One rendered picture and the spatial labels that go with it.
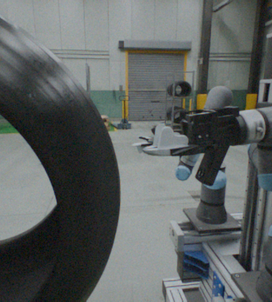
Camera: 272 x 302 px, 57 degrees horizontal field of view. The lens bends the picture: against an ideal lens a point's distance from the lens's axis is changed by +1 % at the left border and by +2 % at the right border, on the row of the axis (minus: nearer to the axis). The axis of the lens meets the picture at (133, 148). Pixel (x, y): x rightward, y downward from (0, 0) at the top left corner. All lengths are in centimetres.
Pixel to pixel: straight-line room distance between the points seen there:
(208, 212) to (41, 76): 110
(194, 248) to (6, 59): 118
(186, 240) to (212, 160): 79
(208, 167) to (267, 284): 49
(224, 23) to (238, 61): 180
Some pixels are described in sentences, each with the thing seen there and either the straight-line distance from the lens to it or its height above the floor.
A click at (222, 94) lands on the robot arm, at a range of 120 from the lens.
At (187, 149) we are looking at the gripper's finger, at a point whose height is 123.
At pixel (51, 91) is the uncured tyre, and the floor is 134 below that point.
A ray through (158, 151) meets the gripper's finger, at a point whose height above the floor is 122.
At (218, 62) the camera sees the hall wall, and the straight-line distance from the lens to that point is 1290.
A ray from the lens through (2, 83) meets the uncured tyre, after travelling 31.
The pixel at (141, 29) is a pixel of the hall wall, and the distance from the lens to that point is 1197.
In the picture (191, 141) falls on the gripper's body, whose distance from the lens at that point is 52.
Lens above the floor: 134
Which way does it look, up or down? 13 degrees down
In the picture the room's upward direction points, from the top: straight up
